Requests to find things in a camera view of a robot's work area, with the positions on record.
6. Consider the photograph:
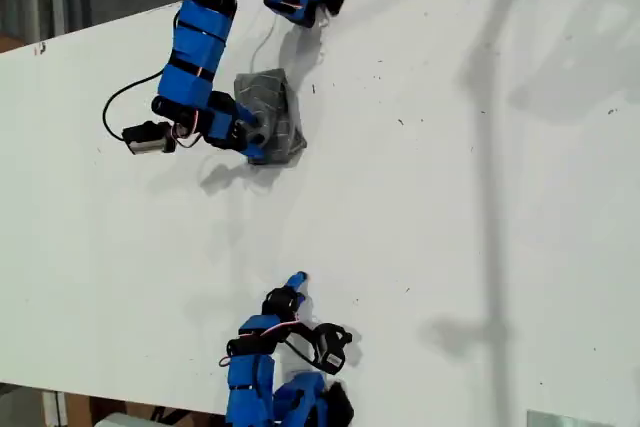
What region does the grey striped square towel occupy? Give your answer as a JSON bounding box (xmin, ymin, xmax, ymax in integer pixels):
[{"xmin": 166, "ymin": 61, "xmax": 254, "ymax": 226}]
[{"xmin": 233, "ymin": 67, "xmax": 309, "ymax": 166}]

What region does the white container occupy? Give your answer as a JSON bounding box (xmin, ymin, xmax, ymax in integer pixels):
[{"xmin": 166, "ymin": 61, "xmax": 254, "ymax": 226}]
[{"xmin": 91, "ymin": 411, "xmax": 164, "ymax": 427}]

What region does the grey metal table leg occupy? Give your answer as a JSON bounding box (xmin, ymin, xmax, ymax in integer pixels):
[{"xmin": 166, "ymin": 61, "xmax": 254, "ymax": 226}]
[{"xmin": 41, "ymin": 389, "xmax": 69, "ymax": 427}]

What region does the red white servo wire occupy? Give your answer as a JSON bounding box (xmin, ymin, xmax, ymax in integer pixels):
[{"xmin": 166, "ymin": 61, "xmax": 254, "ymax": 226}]
[
  {"xmin": 171, "ymin": 109, "xmax": 205, "ymax": 149},
  {"xmin": 218, "ymin": 317, "xmax": 301, "ymax": 368}
]

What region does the short black camera stalk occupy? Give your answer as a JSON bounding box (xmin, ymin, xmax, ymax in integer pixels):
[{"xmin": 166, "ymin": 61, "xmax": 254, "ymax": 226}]
[{"xmin": 288, "ymin": 319, "xmax": 321, "ymax": 343}]

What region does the black camera cable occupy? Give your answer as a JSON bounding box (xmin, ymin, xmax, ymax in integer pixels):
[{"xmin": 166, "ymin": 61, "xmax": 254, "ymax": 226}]
[
  {"xmin": 102, "ymin": 70, "xmax": 165, "ymax": 141},
  {"xmin": 282, "ymin": 339, "xmax": 326, "ymax": 372}
]

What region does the black camera box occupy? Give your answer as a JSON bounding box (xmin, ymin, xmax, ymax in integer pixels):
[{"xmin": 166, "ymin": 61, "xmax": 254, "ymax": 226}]
[
  {"xmin": 312, "ymin": 322, "xmax": 354, "ymax": 376},
  {"xmin": 121, "ymin": 119, "xmax": 178, "ymax": 157}
]

